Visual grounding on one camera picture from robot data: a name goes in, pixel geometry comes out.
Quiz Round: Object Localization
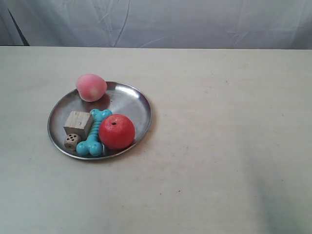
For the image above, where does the round metal plate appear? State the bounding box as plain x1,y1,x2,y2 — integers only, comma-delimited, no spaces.
47,81,153,160

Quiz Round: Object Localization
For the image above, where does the red toy apple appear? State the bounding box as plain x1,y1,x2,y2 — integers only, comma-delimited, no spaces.
98,114,135,150

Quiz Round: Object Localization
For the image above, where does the turquoise toy bone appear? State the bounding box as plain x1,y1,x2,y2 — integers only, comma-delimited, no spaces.
76,109,112,156

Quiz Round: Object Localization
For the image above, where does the pink toy peach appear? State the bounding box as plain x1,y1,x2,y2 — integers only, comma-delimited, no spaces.
76,74,107,102

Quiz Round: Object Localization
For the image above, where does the wooden cube block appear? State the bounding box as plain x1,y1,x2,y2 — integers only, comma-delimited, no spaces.
63,111,93,140

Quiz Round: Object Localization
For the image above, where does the small wooden die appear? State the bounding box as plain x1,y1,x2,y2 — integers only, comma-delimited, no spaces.
64,133,81,151

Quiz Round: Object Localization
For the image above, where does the white backdrop cloth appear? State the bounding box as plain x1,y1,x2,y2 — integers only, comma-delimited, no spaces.
0,0,312,49

